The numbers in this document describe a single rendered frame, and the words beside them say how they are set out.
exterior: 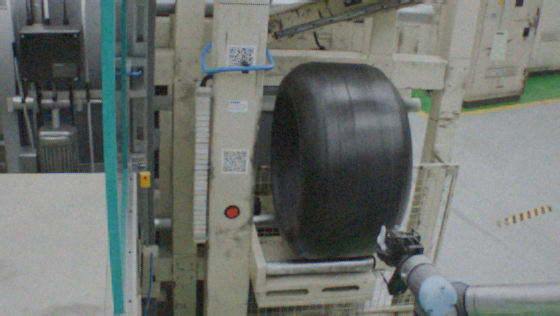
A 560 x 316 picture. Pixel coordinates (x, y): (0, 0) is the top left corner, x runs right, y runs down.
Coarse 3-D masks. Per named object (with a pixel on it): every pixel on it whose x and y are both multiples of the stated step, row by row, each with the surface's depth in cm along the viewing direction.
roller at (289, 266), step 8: (360, 256) 190; (368, 256) 191; (272, 264) 184; (280, 264) 184; (288, 264) 185; (296, 264) 185; (304, 264) 186; (312, 264) 186; (320, 264) 187; (328, 264) 187; (336, 264) 187; (344, 264) 188; (352, 264) 189; (360, 264) 189; (368, 264) 190; (272, 272) 184; (280, 272) 184; (288, 272) 185; (296, 272) 186; (304, 272) 186; (312, 272) 187; (320, 272) 188; (328, 272) 189
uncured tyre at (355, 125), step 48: (288, 96) 204; (336, 96) 166; (384, 96) 169; (288, 144) 215; (336, 144) 161; (384, 144) 163; (288, 192) 213; (336, 192) 161; (384, 192) 164; (288, 240) 185; (336, 240) 170
